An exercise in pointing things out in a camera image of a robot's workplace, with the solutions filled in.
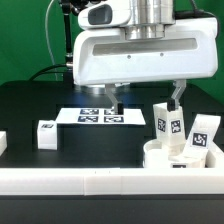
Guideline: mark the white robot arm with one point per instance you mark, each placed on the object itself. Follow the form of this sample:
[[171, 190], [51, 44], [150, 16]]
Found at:
[[140, 19]]

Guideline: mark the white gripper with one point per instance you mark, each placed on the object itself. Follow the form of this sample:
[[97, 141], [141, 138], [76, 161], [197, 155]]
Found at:
[[187, 51]]

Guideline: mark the white marker sheet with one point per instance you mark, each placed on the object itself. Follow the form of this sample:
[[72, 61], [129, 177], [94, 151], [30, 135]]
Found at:
[[99, 116]]

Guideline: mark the white round stool seat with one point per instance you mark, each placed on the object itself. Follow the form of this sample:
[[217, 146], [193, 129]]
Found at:
[[157, 155]]

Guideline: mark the white U-shaped fence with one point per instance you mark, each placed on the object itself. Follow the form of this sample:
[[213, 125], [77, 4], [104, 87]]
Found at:
[[140, 181]]

